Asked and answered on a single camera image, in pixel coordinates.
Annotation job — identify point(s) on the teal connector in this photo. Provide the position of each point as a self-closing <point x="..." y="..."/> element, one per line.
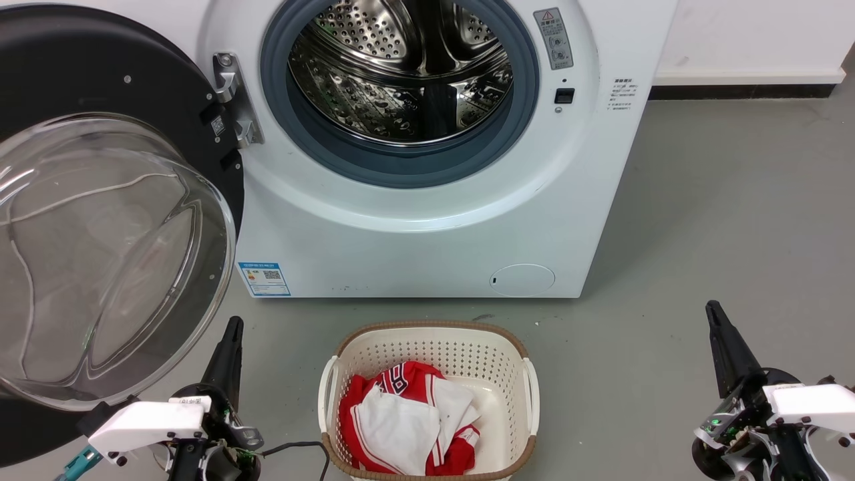
<point x="79" y="464"/>

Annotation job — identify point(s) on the black round glass washer door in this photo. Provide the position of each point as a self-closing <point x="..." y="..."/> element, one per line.
<point x="100" y="80"/>

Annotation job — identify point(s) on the red and white jersey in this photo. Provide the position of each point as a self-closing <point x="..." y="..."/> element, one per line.
<point x="394" y="427"/>

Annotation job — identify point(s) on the white wrist cover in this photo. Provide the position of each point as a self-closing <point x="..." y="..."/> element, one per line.
<point x="147" y="424"/>
<point x="818" y="404"/>

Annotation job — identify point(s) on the white right wrist cover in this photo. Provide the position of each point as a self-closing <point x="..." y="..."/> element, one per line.
<point x="818" y="404"/>

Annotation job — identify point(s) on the black text sticker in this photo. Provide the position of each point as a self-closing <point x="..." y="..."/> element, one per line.
<point x="622" y="93"/>

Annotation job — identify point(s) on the cream plastic laundry basket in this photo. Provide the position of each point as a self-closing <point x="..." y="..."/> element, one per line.
<point x="434" y="344"/>

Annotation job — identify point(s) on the silver door hinge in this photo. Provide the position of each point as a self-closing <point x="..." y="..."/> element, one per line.
<point x="235" y="100"/>

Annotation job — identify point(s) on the white front-load washing machine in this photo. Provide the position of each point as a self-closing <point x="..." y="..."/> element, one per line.
<point x="434" y="234"/>

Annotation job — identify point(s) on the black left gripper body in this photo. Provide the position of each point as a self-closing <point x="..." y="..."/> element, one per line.
<point x="224" y="441"/>

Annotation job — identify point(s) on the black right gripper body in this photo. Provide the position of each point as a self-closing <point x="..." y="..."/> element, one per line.
<point x="741" y="434"/>

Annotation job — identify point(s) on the white baseboard ledge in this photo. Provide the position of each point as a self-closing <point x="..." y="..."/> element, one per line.
<point x="748" y="75"/>

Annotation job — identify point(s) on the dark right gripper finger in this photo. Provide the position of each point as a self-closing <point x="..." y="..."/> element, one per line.
<point x="738" y="354"/>
<point x="723" y="361"/>

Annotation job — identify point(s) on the stainless steel washer drum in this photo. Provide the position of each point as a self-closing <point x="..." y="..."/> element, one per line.
<point x="401" y="73"/>

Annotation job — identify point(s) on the blue energy label sticker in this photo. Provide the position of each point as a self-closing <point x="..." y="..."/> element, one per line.
<point x="264" y="278"/>

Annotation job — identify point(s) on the round white filter cover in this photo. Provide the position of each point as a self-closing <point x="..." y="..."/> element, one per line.
<point x="522" y="280"/>

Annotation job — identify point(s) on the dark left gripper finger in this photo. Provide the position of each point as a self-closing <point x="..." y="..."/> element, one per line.
<point x="234" y="374"/>
<point x="222" y="364"/>

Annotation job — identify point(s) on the white left wrist cover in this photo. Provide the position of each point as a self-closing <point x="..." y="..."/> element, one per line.
<point x="147" y="424"/>

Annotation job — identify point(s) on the grey warning sticker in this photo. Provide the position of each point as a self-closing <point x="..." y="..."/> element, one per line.
<point x="553" y="38"/>

